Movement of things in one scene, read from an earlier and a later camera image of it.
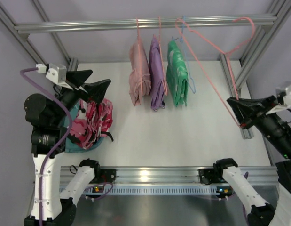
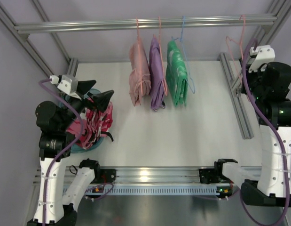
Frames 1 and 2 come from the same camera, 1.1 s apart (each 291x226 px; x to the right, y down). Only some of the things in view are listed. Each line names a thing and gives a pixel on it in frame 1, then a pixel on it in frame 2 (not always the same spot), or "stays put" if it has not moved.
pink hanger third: (165, 93) stays put
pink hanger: (184, 30) to (240, 43)
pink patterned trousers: (91, 122) stays put
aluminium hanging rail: (143, 24) stays put
